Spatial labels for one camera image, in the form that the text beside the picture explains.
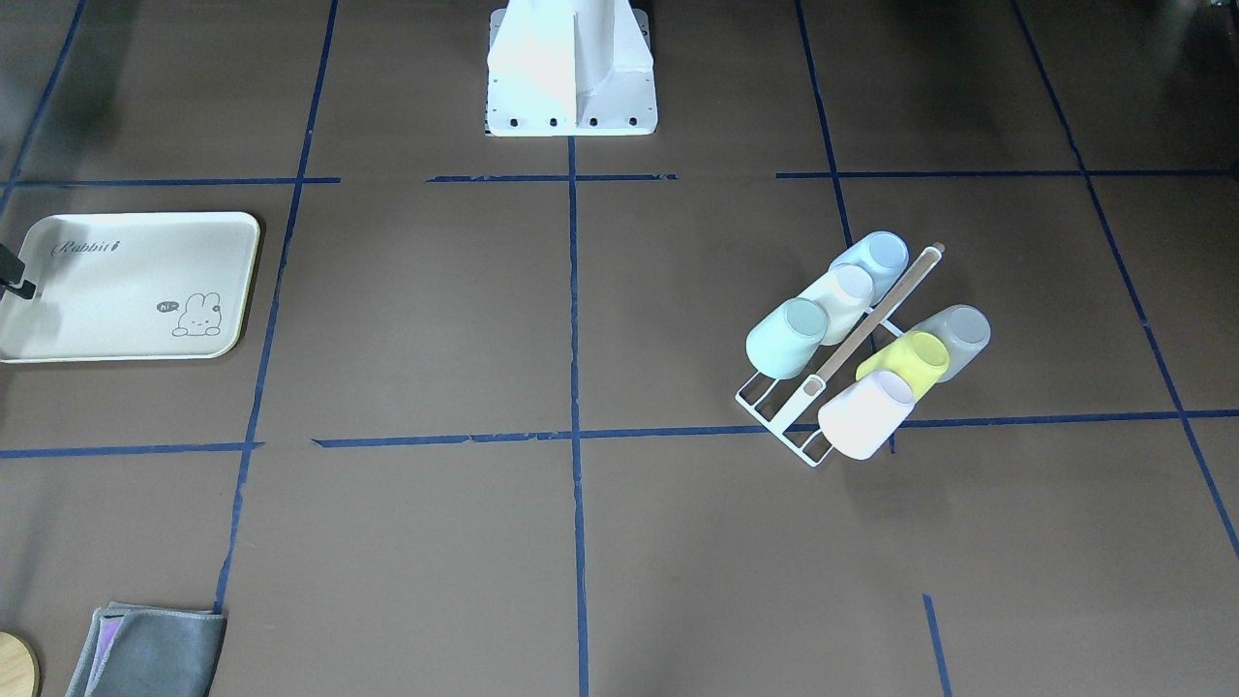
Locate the cream rabbit tray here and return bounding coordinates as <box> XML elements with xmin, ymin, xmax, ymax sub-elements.
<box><xmin>1</xmin><ymin>210</ymin><xmax>261</xmax><ymax>363</ymax></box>

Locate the mint green cup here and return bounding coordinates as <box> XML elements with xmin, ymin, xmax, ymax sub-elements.
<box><xmin>746</xmin><ymin>297</ymin><xmax>828</xmax><ymax>379</ymax></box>

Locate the cream white cup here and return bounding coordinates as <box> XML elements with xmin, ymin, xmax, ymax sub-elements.
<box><xmin>798</xmin><ymin>262</ymin><xmax>875</xmax><ymax>345</ymax></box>

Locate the pink cup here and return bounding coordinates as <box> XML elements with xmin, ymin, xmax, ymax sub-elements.
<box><xmin>817</xmin><ymin>370</ymin><xmax>914</xmax><ymax>461</ymax></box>

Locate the light blue cup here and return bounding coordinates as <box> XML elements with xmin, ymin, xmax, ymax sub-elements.
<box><xmin>829</xmin><ymin>230</ymin><xmax>909</xmax><ymax>305</ymax></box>

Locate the yellow cup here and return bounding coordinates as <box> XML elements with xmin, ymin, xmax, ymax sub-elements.
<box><xmin>855</xmin><ymin>331</ymin><xmax>952</xmax><ymax>402</ymax></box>

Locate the grey cup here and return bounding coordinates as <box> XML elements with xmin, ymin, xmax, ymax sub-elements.
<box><xmin>912</xmin><ymin>305</ymin><xmax>992</xmax><ymax>383</ymax></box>

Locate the round wooden stand base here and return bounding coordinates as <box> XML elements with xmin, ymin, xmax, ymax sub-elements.
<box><xmin>1</xmin><ymin>631</ymin><xmax>42</xmax><ymax>697</ymax></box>

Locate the grey folded cloth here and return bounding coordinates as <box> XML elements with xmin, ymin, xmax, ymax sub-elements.
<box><xmin>66</xmin><ymin>600</ymin><xmax>228</xmax><ymax>696</ymax></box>

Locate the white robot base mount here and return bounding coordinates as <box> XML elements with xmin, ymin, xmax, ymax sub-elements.
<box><xmin>484</xmin><ymin>1</ymin><xmax>659</xmax><ymax>137</ymax></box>

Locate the white wire cup rack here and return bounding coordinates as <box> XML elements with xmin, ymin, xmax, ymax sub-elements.
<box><xmin>735</xmin><ymin>243</ymin><xmax>947</xmax><ymax>468</ymax></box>

